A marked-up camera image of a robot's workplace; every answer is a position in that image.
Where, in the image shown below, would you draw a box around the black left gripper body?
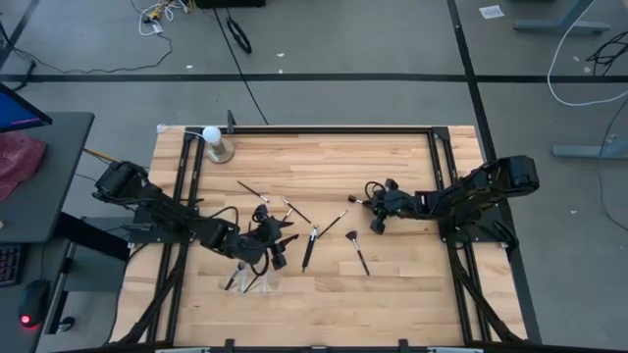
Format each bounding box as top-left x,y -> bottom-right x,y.
228,204 -> 288,271

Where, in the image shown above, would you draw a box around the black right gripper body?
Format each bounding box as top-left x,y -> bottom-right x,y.
369,178 -> 418,235

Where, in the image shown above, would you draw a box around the thin black makeup brush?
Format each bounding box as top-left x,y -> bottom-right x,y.
235,180 -> 271,204
317,210 -> 348,240
280,195 -> 312,226

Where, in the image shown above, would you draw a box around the thick black makeup brush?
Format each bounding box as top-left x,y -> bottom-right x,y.
300,225 -> 321,274

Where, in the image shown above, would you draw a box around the black fan makeup brush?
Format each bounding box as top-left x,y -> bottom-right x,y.
344,229 -> 371,277

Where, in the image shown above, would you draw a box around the clear acrylic brush holder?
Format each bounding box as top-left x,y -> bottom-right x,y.
223,267 -> 286,296

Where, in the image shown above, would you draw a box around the brass lamp base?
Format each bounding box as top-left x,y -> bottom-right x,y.
205,138 -> 236,165

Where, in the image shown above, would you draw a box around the white light bulb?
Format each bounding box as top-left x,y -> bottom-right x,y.
201,125 -> 224,145

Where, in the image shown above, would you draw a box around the yellow rod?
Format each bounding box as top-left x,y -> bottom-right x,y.
82,147 -> 122,165

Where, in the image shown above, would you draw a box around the black office desk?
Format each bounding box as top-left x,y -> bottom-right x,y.
0,111 -> 131,339

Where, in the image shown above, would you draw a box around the white paper sheet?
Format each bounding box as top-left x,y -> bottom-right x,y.
478,4 -> 506,21

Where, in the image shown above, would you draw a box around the black computer mouse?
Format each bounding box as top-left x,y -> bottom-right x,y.
18,278 -> 52,330

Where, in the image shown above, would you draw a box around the black floor box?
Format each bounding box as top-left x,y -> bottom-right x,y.
194,0 -> 267,10

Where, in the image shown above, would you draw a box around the black keyboard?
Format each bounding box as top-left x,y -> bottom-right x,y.
0,243 -> 26,289

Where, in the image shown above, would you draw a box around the red cloth bag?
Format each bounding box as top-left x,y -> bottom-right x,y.
0,130 -> 49,205

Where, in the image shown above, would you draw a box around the computer monitor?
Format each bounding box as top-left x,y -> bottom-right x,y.
0,81 -> 54,134

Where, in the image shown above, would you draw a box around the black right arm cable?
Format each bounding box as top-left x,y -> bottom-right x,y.
365,179 -> 389,198

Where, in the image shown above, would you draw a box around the black aluminium table frame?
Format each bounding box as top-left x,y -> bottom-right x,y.
110,125 -> 544,353

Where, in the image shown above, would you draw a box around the white lamp cord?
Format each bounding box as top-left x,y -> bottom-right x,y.
155,123 -> 207,141

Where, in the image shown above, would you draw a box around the black cable loop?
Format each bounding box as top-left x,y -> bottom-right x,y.
225,16 -> 254,56

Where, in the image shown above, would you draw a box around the white hanging cable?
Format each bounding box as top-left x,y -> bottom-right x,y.
547,0 -> 628,108

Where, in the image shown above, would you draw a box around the white floor cable bundle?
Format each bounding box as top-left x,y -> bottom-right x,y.
135,0 -> 191,38

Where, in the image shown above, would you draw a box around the tangled black floor cables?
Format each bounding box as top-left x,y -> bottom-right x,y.
585,30 -> 628,77

